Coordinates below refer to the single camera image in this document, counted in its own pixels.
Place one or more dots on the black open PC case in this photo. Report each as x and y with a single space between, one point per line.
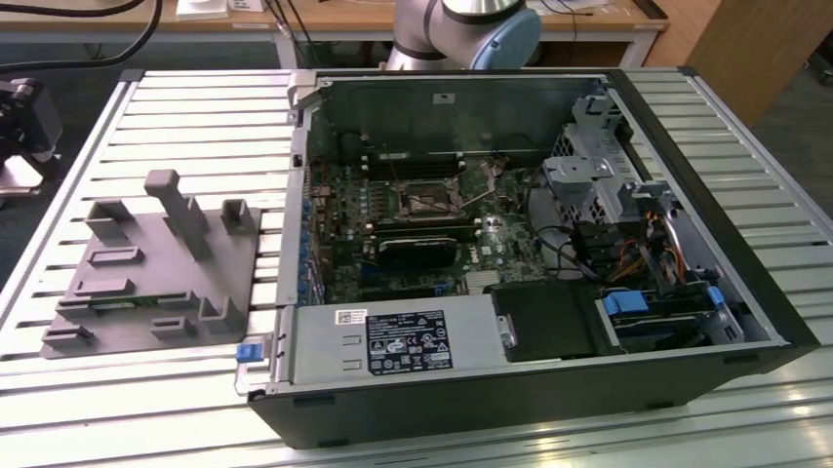
455 414

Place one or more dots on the small white box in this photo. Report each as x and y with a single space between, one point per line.
249 5

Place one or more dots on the silver disk bay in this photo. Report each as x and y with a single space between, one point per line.
729 326

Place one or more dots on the wooden desk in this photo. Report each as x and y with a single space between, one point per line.
208 27

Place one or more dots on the green RAM stick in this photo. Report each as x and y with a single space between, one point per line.
120 303

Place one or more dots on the blue plastic clip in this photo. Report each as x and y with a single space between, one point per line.
714 297

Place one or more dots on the large white box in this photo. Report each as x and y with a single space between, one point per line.
201 10

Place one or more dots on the silver chipset heatsink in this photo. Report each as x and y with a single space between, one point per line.
486 282

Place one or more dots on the grey power supply unit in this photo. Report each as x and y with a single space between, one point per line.
319 341

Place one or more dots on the white papers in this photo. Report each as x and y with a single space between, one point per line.
591 5

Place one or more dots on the CPU socket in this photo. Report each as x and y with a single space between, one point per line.
430 200

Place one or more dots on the black fan shroud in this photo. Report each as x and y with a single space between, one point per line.
552 322

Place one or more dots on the wooden cabinet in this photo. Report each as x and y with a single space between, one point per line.
747 49

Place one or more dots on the green motherboard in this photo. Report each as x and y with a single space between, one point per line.
507 253

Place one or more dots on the silver drive cage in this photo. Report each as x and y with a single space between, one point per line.
575 178

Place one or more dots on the small grey sticker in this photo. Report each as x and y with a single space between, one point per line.
442 99

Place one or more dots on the black RAM slot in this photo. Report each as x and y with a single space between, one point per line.
423 231
435 174
464 236
423 226
423 222
435 162
435 156
435 168

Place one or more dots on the blue case latch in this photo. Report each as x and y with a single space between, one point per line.
248 353

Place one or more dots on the grey parts rack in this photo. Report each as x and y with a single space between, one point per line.
169 292

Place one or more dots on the black graphics card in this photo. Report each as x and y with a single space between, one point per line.
416 253

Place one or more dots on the blue disk carrier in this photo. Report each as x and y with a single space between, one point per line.
624 304

